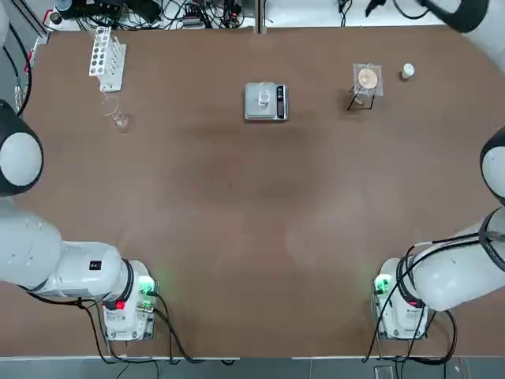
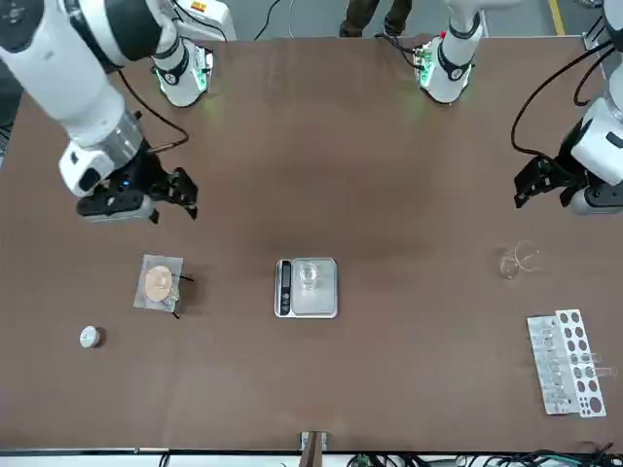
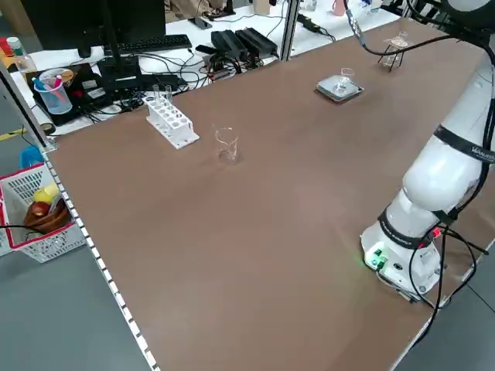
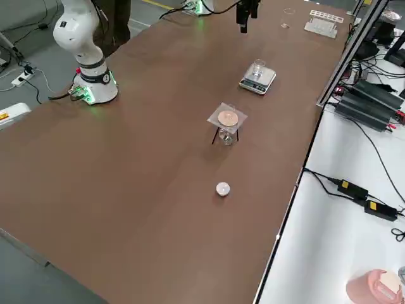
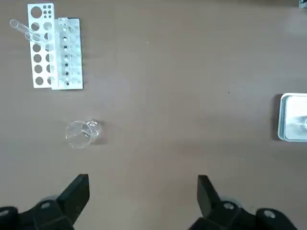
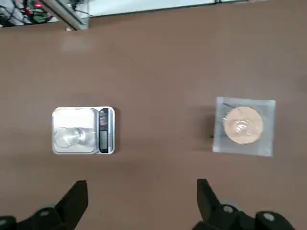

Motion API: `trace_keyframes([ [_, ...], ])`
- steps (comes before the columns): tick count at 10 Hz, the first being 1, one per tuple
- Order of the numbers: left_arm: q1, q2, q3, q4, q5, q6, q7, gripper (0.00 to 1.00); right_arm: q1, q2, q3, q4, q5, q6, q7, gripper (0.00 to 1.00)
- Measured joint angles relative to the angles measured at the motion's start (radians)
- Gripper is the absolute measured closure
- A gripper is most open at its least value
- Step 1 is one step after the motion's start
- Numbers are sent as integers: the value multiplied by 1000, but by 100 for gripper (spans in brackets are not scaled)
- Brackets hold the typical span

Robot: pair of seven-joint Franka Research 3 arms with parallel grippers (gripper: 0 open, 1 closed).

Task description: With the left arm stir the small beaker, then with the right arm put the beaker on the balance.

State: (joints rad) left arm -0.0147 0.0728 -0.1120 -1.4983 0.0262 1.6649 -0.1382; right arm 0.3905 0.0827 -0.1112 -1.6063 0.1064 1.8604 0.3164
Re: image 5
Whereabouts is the silver digital balance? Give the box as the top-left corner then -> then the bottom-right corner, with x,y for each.
277,92 -> 307,142

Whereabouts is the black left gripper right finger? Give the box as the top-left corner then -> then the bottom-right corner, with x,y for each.
189,174 -> 299,230

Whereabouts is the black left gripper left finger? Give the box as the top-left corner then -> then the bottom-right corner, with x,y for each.
0,174 -> 90,230

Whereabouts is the white test tube rack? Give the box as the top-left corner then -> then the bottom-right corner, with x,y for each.
27,3 -> 84,91

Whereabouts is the large glass beaker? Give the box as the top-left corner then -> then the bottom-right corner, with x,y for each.
64,118 -> 104,150

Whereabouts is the glass test tube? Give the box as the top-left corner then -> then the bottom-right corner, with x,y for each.
24,32 -> 53,50
9,19 -> 41,40

